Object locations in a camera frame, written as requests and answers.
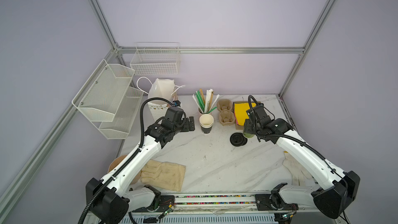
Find green paper cup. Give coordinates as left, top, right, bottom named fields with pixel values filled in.
left=243, top=133, right=254, bottom=139

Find black plastic cup lids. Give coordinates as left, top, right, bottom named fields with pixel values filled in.
left=230, top=132, right=248, bottom=147

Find paper cups black sleeve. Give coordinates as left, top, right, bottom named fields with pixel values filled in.
left=199, top=114, right=214, bottom=134

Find cartoon animal paper gift bag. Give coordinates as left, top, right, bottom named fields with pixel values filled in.
left=136, top=76, right=185, bottom=120

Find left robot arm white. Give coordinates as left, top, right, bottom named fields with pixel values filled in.
left=78, top=103, right=187, bottom=224

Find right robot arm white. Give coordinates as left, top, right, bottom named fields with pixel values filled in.
left=244, top=103, right=360, bottom=219

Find cardboard box yellow napkins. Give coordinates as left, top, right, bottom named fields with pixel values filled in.
left=233, top=101, right=250, bottom=130

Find stacked pulp cup carriers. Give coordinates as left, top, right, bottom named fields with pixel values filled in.
left=217, top=99, right=235, bottom=126

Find pink metal bucket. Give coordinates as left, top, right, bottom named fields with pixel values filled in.
left=198, top=107, right=212, bottom=115

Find green wrapped straw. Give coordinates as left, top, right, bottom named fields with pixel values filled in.
left=192, top=89, right=218, bottom=112

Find beige work glove left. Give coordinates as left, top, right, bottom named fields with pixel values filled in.
left=141, top=160, right=186, bottom=192

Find white mesh shelf lower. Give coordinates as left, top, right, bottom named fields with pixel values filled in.
left=99, top=87, right=144, bottom=140

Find white mesh shelf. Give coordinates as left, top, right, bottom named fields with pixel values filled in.
left=99, top=87, right=144, bottom=140
left=72, top=60, right=135, bottom=122

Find kraft bowl with green plant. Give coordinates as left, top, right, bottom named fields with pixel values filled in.
left=108, top=155, right=141, bottom=185

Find white mesh shelf upper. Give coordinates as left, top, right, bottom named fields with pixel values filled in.
left=72, top=60, right=135, bottom=122

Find white wire basket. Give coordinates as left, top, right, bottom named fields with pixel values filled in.
left=130, top=42, right=180, bottom=76

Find aluminium frame profiles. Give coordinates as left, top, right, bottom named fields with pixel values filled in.
left=1, top=0, right=337, bottom=215

